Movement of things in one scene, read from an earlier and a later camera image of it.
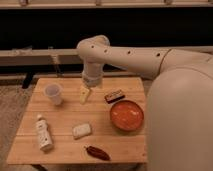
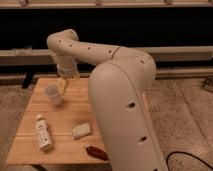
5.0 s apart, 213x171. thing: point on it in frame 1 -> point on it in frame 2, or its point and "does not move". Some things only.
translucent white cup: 53,91 does not move
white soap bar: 81,131 does not move
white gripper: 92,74 -> 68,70
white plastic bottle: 43,133 does not move
